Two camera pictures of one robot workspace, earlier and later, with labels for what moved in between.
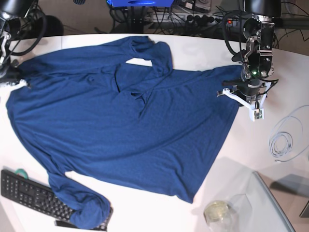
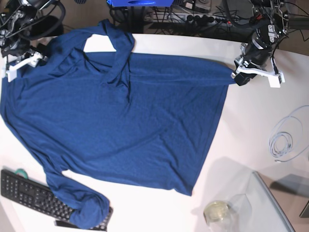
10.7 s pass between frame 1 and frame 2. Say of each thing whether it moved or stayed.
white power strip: stayed
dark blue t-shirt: moved
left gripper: moved
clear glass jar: stayed
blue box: stayed
